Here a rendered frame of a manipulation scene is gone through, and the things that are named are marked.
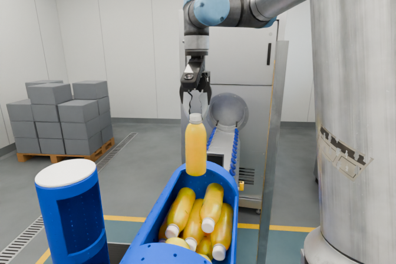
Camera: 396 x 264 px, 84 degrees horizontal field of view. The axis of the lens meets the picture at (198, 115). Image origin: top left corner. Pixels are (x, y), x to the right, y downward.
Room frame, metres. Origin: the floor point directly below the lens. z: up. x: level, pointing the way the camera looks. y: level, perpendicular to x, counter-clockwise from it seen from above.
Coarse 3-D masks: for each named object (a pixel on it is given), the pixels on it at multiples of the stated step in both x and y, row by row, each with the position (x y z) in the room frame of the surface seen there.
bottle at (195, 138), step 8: (192, 128) 0.65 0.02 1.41; (200, 128) 0.65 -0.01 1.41; (192, 136) 0.64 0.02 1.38; (200, 136) 0.64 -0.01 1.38; (192, 144) 0.64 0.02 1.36; (200, 144) 0.64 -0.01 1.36; (192, 152) 0.64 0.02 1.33; (200, 152) 0.64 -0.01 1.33; (192, 160) 0.64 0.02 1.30; (200, 160) 0.64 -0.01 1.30; (192, 168) 0.64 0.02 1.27; (200, 168) 0.64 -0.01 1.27
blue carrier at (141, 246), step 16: (176, 176) 0.70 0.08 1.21; (192, 176) 0.78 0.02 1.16; (208, 176) 0.77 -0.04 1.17; (224, 176) 0.71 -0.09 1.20; (176, 192) 0.79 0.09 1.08; (224, 192) 0.75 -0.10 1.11; (160, 208) 0.53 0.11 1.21; (144, 224) 0.49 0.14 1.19; (160, 224) 0.65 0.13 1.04; (144, 240) 0.42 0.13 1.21; (128, 256) 0.38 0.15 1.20; (144, 256) 0.36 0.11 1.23; (160, 256) 0.35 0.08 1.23; (176, 256) 0.35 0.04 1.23; (192, 256) 0.36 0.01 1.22
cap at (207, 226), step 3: (207, 219) 0.58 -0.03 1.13; (204, 222) 0.57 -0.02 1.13; (207, 222) 0.56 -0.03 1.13; (210, 222) 0.57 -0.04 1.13; (204, 225) 0.56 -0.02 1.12; (207, 225) 0.56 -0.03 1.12; (210, 225) 0.56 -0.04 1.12; (213, 225) 0.56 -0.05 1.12; (204, 228) 0.56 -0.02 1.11; (207, 228) 0.56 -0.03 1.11; (210, 228) 0.56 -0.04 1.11; (213, 228) 0.56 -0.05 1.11; (204, 231) 0.56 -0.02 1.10; (207, 231) 0.56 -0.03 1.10; (210, 231) 0.56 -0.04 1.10
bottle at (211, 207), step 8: (216, 184) 0.74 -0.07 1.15; (208, 192) 0.70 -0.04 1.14; (216, 192) 0.70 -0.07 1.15; (208, 200) 0.65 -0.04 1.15; (216, 200) 0.65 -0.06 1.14; (208, 208) 0.61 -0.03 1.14; (216, 208) 0.62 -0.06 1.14; (200, 216) 0.61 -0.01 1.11; (208, 216) 0.59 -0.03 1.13; (216, 216) 0.59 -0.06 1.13
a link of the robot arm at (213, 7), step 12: (204, 0) 0.54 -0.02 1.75; (216, 0) 0.55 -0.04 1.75; (228, 0) 0.56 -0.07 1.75; (192, 12) 0.60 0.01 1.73; (204, 12) 0.54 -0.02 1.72; (216, 12) 0.55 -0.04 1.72; (228, 12) 0.56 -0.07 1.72; (240, 12) 0.58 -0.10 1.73; (204, 24) 0.57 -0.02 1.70; (216, 24) 0.57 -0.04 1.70; (228, 24) 0.60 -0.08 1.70
